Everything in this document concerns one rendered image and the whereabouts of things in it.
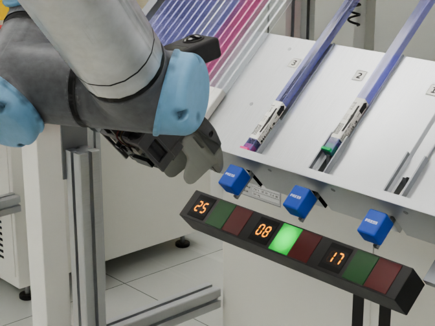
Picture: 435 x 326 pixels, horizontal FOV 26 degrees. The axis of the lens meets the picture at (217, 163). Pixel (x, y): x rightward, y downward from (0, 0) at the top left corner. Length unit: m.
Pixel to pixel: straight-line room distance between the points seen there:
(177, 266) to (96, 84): 1.92
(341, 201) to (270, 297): 0.61
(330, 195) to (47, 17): 0.49
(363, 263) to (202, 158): 0.22
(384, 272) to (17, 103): 0.42
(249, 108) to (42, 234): 0.78
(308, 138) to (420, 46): 2.28
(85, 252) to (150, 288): 1.01
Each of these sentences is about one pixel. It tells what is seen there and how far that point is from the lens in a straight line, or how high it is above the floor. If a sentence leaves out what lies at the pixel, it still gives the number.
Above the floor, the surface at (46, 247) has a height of 0.34.
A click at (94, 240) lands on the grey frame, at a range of 1.55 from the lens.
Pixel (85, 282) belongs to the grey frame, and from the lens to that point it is 1.56.
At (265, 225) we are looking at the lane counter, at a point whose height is 0.66.
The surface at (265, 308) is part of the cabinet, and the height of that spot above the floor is 0.32.
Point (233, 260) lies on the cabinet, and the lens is 1.72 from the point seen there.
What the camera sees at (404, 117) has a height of 0.79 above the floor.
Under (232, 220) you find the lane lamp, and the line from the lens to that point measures 1.14.
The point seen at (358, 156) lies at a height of 0.75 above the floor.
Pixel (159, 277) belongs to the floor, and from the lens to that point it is 2.61.
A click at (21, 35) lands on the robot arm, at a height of 0.92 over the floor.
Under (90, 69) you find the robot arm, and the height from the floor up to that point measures 0.91.
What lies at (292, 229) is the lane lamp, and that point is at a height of 0.67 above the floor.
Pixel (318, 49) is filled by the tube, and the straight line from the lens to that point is 1.22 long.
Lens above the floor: 1.06
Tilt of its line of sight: 17 degrees down
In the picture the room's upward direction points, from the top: straight up
